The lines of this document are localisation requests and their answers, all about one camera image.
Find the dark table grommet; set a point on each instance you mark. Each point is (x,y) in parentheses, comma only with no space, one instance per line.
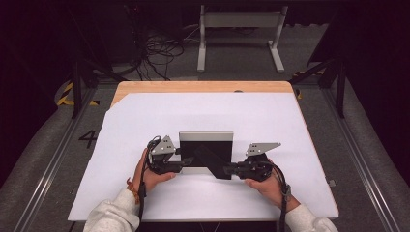
(238,91)

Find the white metal table frame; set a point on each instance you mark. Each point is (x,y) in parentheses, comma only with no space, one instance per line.
(240,19)

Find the aluminium floor rail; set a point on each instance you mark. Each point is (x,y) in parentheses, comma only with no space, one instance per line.
(48,174)
(364,174)

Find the black metal stand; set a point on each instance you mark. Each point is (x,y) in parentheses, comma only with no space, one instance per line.
(340,90)
(76,90)

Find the white table cover sheet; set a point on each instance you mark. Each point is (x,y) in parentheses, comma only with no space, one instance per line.
(180,112)

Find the person's left hand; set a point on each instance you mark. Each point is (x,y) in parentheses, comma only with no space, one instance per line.
(143,179)

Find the yellow black hazard tape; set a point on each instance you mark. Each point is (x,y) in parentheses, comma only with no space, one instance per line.
(299,95)
(66,92)

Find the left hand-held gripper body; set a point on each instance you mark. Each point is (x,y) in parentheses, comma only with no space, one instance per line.
(164,146)

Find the white tablet with black cover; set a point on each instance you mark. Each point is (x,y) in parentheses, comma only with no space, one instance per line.
(206,151)

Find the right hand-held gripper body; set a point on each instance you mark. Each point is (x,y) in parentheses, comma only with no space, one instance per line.
(257,169)

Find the person's right hand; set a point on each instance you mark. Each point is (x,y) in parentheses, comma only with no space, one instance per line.
(272,190)

